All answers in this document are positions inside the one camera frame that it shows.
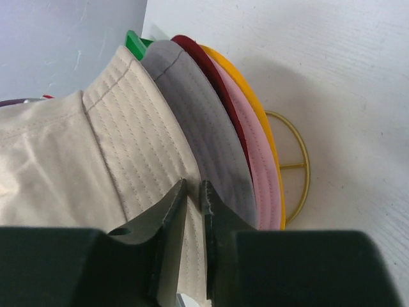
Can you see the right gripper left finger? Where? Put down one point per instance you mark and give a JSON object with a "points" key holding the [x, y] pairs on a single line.
{"points": [[151, 244]]}

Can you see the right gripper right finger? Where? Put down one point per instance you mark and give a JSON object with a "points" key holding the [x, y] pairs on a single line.
{"points": [[220, 225]]}

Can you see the pink bucket hat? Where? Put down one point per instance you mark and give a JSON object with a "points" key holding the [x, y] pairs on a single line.
{"points": [[262, 165]]}

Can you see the grey bucket hat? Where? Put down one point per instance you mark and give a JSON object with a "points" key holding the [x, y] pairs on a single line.
{"points": [[233, 192]]}

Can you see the beige bucket hat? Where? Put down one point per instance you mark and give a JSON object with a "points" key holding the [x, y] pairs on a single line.
{"points": [[100, 157]]}

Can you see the yellow bucket hat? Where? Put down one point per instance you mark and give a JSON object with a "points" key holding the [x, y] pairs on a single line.
{"points": [[257, 107]]}

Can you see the dark red bucket hat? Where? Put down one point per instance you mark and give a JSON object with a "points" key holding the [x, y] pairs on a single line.
{"points": [[220, 96]]}

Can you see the green plastic tray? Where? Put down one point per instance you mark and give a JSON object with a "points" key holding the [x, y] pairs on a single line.
{"points": [[136, 45]]}

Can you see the gold wire hat stand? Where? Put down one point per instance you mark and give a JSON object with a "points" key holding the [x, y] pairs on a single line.
{"points": [[305, 164]]}

